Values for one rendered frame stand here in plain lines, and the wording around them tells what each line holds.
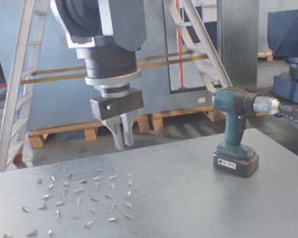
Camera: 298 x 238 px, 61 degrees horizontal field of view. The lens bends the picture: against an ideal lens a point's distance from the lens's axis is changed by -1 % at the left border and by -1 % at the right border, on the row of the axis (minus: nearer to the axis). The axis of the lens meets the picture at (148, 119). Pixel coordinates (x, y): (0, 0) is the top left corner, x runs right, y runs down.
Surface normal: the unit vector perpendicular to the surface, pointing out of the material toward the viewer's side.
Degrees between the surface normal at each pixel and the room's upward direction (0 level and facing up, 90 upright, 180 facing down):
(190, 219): 0
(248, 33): 90
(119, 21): 90
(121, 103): 90
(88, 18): 90
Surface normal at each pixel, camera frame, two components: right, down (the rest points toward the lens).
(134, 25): 0.69, 0.18
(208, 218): -0.11, -0.93
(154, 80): 0.11, 0.33
